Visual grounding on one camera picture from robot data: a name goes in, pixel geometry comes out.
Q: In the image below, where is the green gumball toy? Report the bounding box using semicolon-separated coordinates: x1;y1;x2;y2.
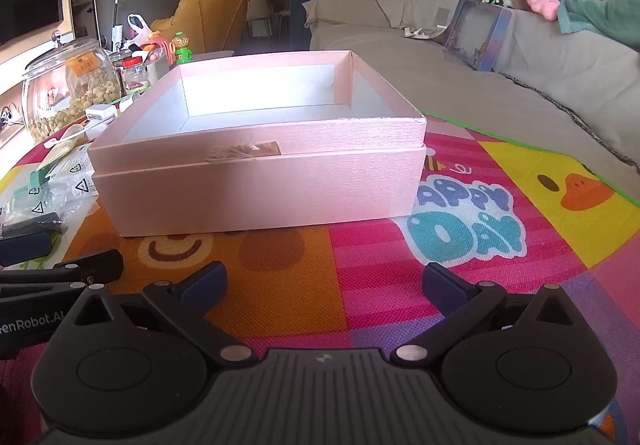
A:
171;31;194;64

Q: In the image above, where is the clear plastic bag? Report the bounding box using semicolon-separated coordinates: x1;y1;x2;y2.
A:
0;142;103;226

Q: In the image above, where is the grey sofa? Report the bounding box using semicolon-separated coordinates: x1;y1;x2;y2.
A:
302;0;640;206

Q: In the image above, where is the pink plush toy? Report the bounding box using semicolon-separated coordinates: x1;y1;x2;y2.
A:
522;0;561;20

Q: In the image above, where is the white toy plane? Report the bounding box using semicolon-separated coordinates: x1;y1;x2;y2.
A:
402;25;448;42

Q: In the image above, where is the red lid plastic jar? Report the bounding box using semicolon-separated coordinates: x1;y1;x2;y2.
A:
121;56;151;93

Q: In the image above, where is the white plastic bag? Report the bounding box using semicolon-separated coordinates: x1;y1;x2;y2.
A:
127;14;161;46

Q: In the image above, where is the white stick vacuum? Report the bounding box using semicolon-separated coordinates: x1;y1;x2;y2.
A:
109;0;127;50

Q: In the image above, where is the glass jar of peanuts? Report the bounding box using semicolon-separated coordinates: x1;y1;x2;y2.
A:
21;30;123;143

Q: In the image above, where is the green plush toy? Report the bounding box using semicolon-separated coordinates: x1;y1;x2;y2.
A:
557;0;640;46

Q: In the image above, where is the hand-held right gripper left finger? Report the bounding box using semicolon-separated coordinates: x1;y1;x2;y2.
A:
74;261;253;363

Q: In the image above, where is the dark blue cabinet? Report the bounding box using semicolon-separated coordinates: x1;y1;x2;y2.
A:
290;0;423;50

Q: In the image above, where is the teal packaged item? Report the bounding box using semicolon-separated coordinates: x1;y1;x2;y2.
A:
26;164;52;192

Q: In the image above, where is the colourful cartoon printed mat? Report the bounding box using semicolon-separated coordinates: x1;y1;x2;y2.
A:
0;112;640;445

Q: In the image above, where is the white dining chair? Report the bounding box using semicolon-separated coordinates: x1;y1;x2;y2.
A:
246;0;273;43

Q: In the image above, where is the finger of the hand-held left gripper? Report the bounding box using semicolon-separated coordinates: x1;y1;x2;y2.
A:
0;250;124;299
0;232;53;267

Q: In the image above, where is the black object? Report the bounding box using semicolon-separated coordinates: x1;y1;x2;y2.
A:
0;212;67;238

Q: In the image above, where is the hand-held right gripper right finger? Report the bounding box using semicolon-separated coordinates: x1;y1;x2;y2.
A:
390;262;576;363

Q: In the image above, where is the yellow armchair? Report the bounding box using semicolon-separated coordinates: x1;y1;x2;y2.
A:
150;0;258;56

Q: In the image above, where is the pink cardboard box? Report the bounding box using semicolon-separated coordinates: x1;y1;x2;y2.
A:
87;50;427;238

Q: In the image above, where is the white charger adapter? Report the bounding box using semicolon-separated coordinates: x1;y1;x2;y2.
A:
85;104;119;124

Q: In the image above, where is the blue picture box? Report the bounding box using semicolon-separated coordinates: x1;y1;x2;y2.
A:
442;0;516;72

